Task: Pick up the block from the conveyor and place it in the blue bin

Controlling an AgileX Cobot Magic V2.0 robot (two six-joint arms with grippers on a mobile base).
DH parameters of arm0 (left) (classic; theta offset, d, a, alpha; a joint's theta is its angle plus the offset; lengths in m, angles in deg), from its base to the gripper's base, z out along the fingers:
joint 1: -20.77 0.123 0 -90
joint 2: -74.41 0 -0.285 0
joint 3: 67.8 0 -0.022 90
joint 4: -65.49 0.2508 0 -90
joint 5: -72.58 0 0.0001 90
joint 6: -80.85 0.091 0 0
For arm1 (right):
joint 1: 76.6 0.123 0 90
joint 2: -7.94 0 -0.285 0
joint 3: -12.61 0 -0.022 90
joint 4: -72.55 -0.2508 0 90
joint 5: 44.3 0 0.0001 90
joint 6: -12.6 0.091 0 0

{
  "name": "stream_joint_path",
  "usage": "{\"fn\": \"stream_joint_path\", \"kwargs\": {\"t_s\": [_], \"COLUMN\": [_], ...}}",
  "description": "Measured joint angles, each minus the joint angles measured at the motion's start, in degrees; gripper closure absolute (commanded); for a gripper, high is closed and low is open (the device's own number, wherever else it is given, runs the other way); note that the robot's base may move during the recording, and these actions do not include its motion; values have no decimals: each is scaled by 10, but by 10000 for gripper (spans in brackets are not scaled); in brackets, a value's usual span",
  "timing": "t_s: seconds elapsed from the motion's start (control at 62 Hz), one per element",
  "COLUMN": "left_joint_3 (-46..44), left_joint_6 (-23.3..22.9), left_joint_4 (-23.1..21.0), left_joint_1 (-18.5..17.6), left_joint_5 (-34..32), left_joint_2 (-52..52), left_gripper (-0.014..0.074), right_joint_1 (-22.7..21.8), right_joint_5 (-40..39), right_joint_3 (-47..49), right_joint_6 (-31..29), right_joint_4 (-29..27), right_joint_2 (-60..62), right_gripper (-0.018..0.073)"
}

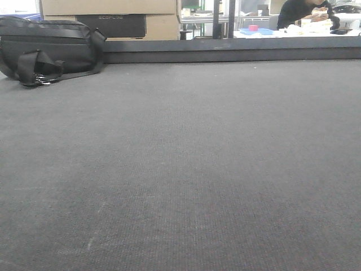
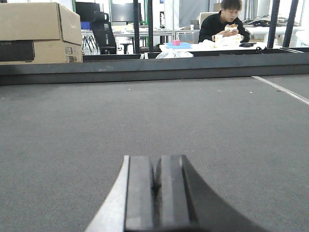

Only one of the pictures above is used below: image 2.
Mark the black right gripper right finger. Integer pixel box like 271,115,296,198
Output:
156,155,265,232

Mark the white plastic bag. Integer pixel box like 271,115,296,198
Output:
156,49,194,59

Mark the brown cardboard box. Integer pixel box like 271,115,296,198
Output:
0,40,83,65
0,2,82,45

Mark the black office chair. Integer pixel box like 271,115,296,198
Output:
90,11,117,55

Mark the black phone on table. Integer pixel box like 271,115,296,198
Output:
239,43,256,47

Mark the dark grey conveyor belt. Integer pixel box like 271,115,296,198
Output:
0,75,309,232

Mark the light blue tray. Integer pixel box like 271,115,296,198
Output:
164,42,191,49

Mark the black conveyor side rail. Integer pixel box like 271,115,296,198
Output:
0,47,309,86

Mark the white table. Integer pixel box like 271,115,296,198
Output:
174,42,267,52

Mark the dark blue frame post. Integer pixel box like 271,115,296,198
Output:
267,0,280,49

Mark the lower brown cardboard box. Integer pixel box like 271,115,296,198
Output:
0,40,83,65

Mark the person in black sweater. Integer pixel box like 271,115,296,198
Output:
198,0,250,43

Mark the black vertical frame post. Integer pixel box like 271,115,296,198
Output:
133,0,140,54

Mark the upper brown cardboard box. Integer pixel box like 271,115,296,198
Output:
0,2,82,45

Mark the pink block on tray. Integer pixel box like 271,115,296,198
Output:
172,40,181,46

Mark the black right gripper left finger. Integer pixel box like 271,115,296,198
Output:
86,155,155,232

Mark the black computer monitor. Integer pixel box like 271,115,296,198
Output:
111,3,134,23

